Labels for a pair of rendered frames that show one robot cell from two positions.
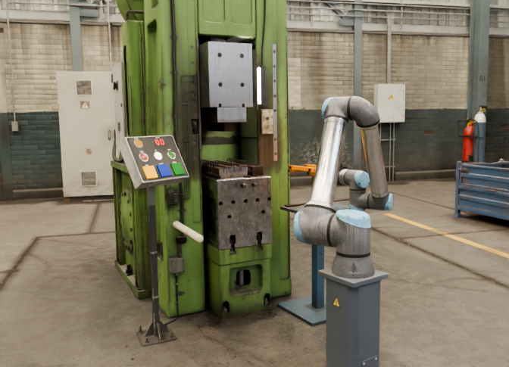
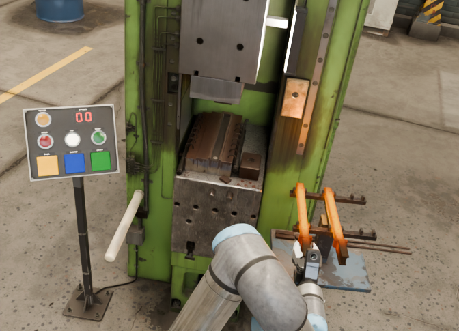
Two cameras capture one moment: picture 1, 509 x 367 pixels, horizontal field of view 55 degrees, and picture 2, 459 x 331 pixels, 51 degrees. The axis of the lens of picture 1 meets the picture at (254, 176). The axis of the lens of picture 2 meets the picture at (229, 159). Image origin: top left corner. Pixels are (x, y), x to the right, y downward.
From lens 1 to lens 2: 2.06 m
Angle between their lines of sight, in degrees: 39
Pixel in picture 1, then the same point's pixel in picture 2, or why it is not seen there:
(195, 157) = (170, 123)
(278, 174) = (299, 173)
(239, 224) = (202, 233)
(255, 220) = not seen: hidden behind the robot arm
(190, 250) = (156, 224)
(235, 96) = (225, 63)
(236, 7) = not seen: outside the picture
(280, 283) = not seen: hidden behind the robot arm
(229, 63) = (219, 9)
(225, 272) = (178, 273)
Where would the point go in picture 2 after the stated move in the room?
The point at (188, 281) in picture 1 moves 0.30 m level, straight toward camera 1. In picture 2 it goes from (151, 252) to (117, 290)
